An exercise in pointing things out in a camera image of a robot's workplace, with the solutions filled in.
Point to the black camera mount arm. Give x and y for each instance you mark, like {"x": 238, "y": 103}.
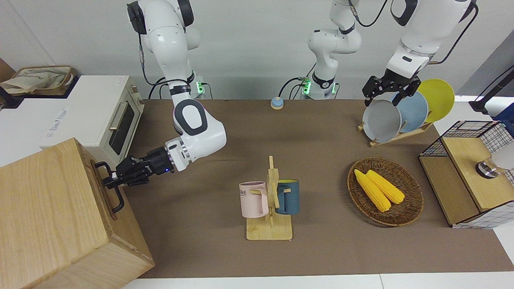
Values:
{"x": 480, "y": 105}

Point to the yellow plate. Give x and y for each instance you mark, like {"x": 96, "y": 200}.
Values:
{"x": 439, "y": 98}

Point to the wooden plate rack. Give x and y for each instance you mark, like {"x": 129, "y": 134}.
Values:
{"x": 395, "y": 138}

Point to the grey plate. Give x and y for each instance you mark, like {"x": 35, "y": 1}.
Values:
{"x": 381, "y": 120}

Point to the brown wicker basket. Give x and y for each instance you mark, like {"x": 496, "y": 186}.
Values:
{"x": 405, "y": 208}

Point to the pink mug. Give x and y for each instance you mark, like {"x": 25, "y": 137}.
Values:
{"x": 251, "y": 202}

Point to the wooden mug rack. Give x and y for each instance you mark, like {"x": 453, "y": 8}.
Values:
{"x": 269, "y": 233}

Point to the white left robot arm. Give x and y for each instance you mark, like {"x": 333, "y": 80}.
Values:
{"x": 417, "y": 36}

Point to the dark blue object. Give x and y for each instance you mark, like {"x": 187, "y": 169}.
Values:
{"x": 508, "y": 122}

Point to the light wooden drawer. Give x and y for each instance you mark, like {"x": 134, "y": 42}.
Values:
{"x": 120, "y": 224}

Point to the brown cardboard box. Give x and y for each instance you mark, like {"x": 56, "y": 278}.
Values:
{"x": 5, "y": 70}

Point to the short yellow corn cob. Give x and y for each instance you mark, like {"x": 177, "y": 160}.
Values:
{"x": 387, "y": 188}

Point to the long yellow corn cob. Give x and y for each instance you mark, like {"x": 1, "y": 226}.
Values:
{"x": 373, "y": 192}

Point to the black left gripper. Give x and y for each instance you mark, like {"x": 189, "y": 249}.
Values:
{"x": 395, "y": 80}

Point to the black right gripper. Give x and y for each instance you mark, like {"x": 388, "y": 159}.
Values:
{"x": 158, "y": 162}

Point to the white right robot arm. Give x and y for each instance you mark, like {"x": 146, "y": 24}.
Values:
{"x": 200, "y": 136}

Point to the black flat tray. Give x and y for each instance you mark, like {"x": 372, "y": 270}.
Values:
{"x": 10, "y": 102}

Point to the blue call bell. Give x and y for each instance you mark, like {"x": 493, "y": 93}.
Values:
{"x": 277, "y": 104}

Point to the dark blue mug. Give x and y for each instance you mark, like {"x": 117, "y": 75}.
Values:
{"x": 291, "y": 198}

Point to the light blue plate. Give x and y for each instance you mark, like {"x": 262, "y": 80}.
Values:
{"x": 413, "y": 112}

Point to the brown table mat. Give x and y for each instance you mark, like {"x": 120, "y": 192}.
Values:
{"x": 321, "y": 249}

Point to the white toaster oven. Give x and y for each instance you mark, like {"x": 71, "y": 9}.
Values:
{"x": 92, "y": 112}

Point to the light wooden cabinet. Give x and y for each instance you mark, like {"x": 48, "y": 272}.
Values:
{"x": 40, "y": 208}

